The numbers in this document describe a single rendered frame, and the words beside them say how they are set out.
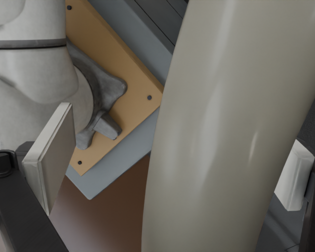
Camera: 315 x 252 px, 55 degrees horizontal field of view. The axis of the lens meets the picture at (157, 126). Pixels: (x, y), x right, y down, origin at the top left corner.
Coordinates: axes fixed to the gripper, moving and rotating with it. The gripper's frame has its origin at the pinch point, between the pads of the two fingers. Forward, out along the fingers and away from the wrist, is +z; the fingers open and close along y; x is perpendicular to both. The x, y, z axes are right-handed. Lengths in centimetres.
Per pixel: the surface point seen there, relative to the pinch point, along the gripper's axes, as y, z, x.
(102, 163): -9, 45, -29
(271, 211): 63, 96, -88
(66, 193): -44, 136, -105
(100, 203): -23, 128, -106
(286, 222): 70, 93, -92
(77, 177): -16, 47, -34
